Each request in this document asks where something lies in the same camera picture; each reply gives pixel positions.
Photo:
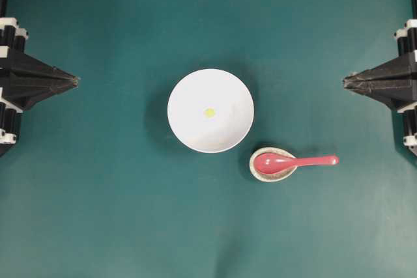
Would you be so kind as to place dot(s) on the pink ceramic spoon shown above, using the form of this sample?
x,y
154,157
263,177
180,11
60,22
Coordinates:
x,y
271,163

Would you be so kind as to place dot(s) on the yellow hexagonal prism block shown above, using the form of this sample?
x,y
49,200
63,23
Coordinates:
x,y
209,113

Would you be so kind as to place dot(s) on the speckled beige spoon rest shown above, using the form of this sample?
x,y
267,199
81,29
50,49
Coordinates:
x,y
276,177

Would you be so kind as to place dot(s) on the white round bowl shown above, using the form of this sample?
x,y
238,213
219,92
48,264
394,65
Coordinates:
x,y
210,88

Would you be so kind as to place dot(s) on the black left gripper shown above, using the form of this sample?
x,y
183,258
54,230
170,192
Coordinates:
x,y
19,95

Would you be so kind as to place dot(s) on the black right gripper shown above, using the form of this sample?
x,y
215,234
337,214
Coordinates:
x,y
397,95

